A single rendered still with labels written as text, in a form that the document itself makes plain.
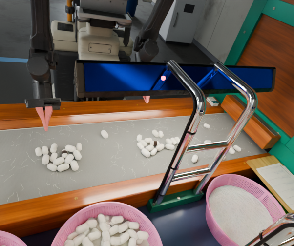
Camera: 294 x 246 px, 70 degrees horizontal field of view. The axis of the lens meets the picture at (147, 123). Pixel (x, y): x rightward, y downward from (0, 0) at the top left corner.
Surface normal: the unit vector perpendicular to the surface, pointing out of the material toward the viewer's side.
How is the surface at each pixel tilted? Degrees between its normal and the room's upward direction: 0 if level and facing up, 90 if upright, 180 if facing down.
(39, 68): 41
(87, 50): 98
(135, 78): 58
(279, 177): 0
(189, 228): 0
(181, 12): 90
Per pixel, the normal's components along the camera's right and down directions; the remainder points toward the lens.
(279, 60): -0.91, 0.08
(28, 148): 0.21, -0.75
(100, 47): 0.24, 0.76
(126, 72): 0.40, 0.16
